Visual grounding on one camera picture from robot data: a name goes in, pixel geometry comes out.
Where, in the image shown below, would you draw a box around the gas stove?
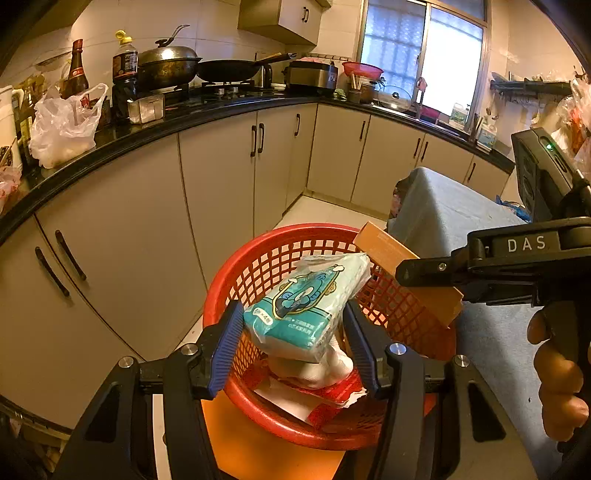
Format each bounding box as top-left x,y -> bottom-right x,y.
161,79 -> 287,106

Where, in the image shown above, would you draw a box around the blue plastic bag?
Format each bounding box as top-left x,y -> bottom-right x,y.
496,195 -> 531,223

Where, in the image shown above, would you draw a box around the beige kitchen cabinets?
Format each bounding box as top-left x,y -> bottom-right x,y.
0,104 -> 512,430
238,0 -> 333,47

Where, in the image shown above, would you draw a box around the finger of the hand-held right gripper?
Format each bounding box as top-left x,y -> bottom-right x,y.
394,249 -> 469,301

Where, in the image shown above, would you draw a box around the brown sauce bottle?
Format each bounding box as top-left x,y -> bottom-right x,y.
68,39 -> 90,100

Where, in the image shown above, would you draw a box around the beige upper kitchen cabinets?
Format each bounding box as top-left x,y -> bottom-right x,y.
238,0 -> 333,47

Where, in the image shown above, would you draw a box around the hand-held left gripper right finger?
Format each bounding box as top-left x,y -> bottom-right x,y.
342,300 -> 550,480

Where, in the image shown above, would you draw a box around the black wall rack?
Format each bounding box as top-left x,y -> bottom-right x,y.
490,76 -> 573,97

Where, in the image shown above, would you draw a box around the silver rice cooker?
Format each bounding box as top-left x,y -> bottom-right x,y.
283,61 -> 339,96

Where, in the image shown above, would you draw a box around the black frying pan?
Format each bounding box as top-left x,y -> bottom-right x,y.
196,52 -> 297,84

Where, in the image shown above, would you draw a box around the glass pot lid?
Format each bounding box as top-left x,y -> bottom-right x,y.
379,85 -> 413,114

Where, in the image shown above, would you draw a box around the teal tissue pack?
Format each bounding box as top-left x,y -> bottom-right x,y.
243,253 -> 372,363

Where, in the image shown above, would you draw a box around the beige lower kitchen cabinets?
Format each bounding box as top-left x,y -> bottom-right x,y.
0,104 -> 512,430

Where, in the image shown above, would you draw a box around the orange stool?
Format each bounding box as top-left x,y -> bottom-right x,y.
201,392 -> 347,480

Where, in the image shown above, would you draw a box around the dark bottle with yellow cap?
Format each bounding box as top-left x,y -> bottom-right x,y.
112,30 -> 139,121

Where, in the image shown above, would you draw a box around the white kettle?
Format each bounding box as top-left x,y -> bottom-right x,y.
0,85 -> 25,171

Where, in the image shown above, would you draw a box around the red plastic colander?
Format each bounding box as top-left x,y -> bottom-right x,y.
342,61 -> 385,80

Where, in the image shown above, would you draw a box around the torn red carton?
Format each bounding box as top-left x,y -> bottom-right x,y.
288,369 -> 370,428

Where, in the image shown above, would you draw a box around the white medicine box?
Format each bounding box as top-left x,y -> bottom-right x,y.
254,376 -> 324,423

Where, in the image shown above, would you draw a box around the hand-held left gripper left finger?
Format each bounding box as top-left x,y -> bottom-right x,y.
53,300 -> 245,480

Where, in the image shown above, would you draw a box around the red plastic basket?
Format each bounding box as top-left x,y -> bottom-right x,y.
203,224 -> 458,450

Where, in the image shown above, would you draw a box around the wok with metal lid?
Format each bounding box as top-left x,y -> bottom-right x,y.
137,25 -> 203,90

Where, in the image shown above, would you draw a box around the long orange box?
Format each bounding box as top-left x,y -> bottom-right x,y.
353,222 -> 464,328

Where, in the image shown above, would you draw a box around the hanging plastic bags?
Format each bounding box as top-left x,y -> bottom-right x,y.
531,67 -> 591,160

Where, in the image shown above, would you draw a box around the black kitchen countertop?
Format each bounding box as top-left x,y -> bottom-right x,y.
0,88 -> 515,245

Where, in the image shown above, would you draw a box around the person's right hand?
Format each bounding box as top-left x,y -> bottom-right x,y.
526,309 -> 585,441

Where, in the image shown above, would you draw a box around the white plastic bag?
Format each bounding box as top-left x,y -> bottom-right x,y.
28,83 -> 109,169

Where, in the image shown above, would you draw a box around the white detergent bottle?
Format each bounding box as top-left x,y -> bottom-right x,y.
450,102 -> 470,131

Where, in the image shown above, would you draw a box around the kitchen window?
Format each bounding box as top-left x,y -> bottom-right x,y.
355,0 -> 490,124

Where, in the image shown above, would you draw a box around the small metal container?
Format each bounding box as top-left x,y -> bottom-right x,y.
128,95 -> 166,124

